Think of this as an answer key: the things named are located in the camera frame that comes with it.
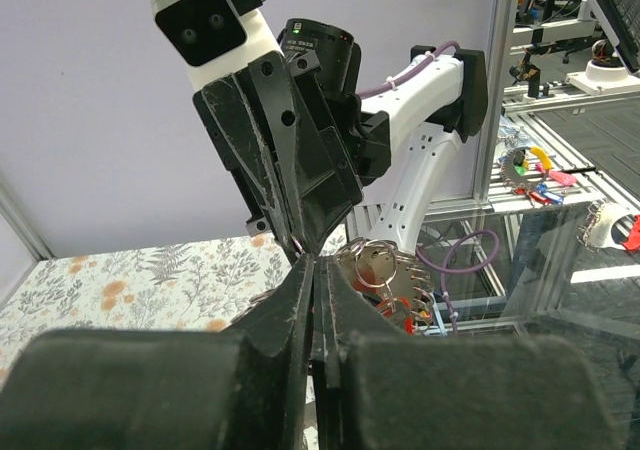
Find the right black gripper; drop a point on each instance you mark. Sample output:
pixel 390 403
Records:
pixel 326 148

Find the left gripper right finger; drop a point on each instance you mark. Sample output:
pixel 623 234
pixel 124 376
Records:
pixel 379 388

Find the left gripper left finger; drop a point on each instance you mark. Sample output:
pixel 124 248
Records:
pixel 242 388

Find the red tag key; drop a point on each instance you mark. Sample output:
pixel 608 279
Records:
pixel 398 313

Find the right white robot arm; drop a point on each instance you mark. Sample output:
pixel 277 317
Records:
pixel 434 106

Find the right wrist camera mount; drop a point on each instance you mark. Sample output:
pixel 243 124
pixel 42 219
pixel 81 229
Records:
pixel 214 37

